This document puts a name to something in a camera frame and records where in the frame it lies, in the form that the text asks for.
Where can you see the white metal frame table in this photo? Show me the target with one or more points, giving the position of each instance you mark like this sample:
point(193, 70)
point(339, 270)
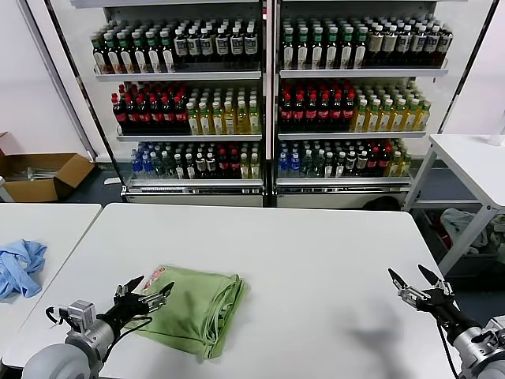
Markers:
point(465, 166)

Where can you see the pale crumpled garment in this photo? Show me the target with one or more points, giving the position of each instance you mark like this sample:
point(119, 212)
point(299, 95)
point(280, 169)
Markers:
point(498, 241)

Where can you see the small clear water bottle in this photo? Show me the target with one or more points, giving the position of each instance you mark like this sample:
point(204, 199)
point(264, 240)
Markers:
point(168, 167)
point(158, 167)
point(305, 166)
point(316, 166)

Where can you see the dark plastic storage bin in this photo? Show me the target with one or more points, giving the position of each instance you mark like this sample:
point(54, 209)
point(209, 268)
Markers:
point(473, 268)

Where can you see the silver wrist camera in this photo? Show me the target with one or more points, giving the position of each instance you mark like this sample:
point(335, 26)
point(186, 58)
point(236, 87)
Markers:
point(498, 325)
point(81, 316)

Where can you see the small yellow drink bottle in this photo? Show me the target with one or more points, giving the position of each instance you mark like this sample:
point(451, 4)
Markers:
point(244, 169)
point(404, 167)
point(393, 167)
point(255, 169)

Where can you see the white beverage display shelf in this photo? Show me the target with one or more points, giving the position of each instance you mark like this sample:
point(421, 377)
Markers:
point(355, 73)
point(177, 77)

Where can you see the dark bottle green cap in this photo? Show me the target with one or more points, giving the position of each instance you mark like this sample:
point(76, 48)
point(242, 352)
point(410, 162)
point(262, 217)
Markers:
point(140, 57)
point(167, 57)
point(126, 57)
point(99, 57)
point(316, 53)
point(331, 53)
point(113, 57)
point(359, 53)
point(346, 53)
point(302, 53)
point(288, 53)
point(154, 57)

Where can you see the silver metal parts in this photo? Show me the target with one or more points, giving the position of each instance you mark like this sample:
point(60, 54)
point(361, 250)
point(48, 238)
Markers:
point(35, 173)

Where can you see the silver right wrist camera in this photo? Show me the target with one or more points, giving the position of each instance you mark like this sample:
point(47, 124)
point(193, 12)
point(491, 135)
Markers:
point(498, 325)

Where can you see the open cardboard box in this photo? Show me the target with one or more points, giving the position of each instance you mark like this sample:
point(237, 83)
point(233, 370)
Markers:
point(71, 169)

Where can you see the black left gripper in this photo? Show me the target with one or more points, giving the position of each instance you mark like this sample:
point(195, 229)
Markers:
point(126, 310)

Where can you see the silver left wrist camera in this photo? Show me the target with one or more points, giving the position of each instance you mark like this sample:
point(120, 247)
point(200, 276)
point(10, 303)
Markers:
point(81, 316)

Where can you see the crumpled light blue cloth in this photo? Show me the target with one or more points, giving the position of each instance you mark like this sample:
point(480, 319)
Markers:
point(21, 268)

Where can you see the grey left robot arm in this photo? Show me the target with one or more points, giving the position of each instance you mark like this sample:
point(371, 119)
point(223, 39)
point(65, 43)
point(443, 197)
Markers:
point(59, 361)

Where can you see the green polo shirt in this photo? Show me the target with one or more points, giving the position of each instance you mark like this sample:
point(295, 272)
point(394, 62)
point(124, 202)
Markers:
point(193, 308)

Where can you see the small dark bottle white label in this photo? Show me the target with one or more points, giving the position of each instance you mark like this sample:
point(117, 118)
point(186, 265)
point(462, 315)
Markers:
point(350, 162)
point(361, 162)
point(211, 167)
point(200, 167)
point(190, 169)
point(179, 169)
point(328, 167)
point(339, 166)

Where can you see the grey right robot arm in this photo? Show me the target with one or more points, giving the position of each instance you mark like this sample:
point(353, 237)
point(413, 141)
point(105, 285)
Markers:
point(473, 347)

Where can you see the small blue drink bottle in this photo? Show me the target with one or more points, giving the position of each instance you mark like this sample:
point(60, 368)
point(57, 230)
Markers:
point(147, 166)
point(136, 166)
point(294, 166)
point(283, 166)

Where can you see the cola bottle red cap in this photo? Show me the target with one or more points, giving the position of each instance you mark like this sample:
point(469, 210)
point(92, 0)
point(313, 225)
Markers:
point(156, 116)
point(286, 114)
point(181, 116)
point(347, 113)
point(311, 114)
point(169, 116)
point(298, 114)
point(335, 114)
point(131, 116)
point(143, 116)
point(119, 116)
point(323, 114)

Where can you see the black bag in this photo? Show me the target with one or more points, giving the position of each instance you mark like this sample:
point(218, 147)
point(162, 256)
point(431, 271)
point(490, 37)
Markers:
point(380, 203)

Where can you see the grey crumpled garment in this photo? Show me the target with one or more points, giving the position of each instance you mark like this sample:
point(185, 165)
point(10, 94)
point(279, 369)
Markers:
point(453, 221)

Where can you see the glass cooler door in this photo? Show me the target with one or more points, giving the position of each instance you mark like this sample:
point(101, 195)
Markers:
point(67, 79)
point(479, 59)

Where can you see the dark tea bottle blue label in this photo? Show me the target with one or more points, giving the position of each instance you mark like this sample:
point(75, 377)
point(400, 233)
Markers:
point(206, 46)
point(444, 40)
point(221, 46)
point(417, 41)
point(180, 47)
point(236, 46)
point(403, 41)
point(193, 47)
point(249, 45)
point(431, 41)

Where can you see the small cola bottle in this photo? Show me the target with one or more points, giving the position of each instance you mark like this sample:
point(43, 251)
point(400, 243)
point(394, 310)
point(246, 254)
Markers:
point(234, 166)
point(223, 166)
point(383, 160)
point(372, 160)

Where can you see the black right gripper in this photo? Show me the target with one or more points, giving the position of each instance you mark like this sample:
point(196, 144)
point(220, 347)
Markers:
point(442, 306)

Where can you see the white paper scrap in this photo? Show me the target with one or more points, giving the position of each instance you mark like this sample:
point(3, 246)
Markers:
point(111, 181)

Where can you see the dark bottle beige label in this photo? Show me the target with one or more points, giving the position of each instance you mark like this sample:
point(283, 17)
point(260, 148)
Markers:
point(375, 42)
point(389, 41)

